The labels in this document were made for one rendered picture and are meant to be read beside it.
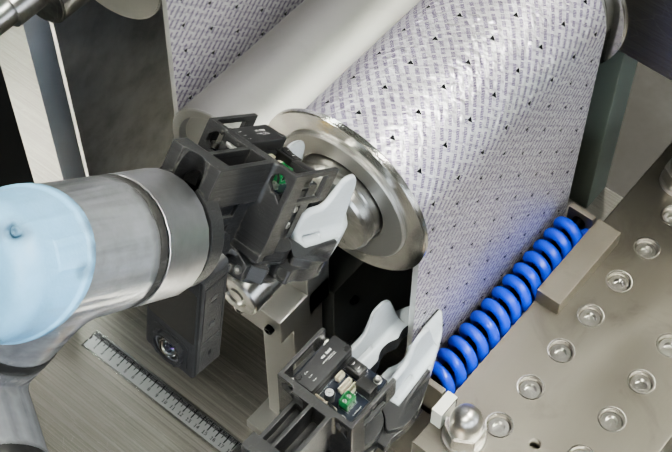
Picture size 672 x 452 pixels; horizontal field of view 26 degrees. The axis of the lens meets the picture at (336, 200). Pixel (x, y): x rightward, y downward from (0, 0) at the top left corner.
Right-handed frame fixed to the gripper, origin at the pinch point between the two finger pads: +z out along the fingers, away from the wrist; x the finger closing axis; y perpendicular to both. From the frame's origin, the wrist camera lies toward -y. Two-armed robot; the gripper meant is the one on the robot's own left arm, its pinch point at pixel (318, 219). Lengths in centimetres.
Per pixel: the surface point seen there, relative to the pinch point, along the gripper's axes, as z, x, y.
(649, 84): 180, 28, -14
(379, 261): 7.5, -2.7, -3.1
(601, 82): 40.0, -2.2, 10.3
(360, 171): 0.7, -1.0, 4.4
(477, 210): 14.3, -5.5, 2.2
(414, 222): 2.5, -5.6, 2.9
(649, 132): 173, 22, -20
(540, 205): 29.5, -5.5, 0.6
